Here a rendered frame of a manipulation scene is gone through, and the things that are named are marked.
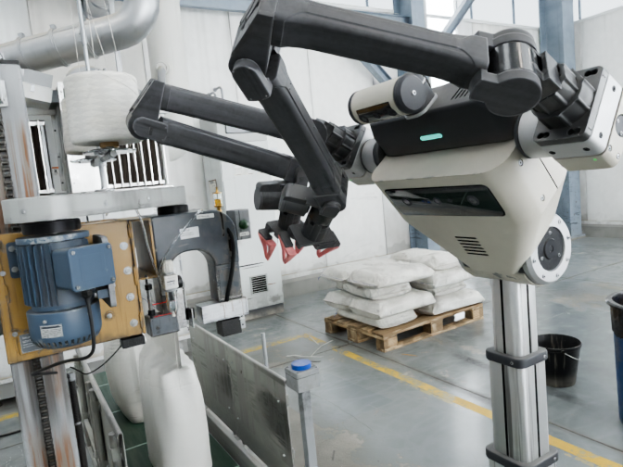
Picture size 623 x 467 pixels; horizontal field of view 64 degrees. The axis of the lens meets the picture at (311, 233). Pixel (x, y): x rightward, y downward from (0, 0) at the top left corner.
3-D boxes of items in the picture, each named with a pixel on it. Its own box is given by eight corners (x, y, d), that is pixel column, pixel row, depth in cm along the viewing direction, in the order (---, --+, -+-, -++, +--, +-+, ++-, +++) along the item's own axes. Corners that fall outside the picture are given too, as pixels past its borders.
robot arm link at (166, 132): (136, 110, 102) (133, 106, 112) (130, 138, 103) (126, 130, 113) (318, 166, 122) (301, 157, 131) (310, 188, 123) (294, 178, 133)
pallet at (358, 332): (483, 318, 459) (482, 302, 457) (384, 352, 395) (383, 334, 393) (418, 304, 527) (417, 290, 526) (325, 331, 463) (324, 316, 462)
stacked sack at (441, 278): (486, 278, 455) (485, 262, 453) (431, 293, 420) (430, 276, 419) (449, 273, 492) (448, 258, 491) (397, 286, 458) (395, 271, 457)
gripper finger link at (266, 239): (253, 254, 136) (258, 224, 131) (275, 249, 140) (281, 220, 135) (265, 268, 131) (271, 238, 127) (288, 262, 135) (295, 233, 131)
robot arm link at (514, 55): (567, 94, 72) (563, 68, 74) (527, 55, 67) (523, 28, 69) (510, 125, 79) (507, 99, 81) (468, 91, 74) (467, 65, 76)
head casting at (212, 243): (244, 297, 152) (233, 199, 149) (162, 315, 139) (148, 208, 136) (209, 284, 177) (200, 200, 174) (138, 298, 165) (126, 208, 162)
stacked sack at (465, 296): (488, 305, 457) (487, 288, 455) (435, 321, 423) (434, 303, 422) (452, 297, 494) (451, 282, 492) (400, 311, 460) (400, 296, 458)
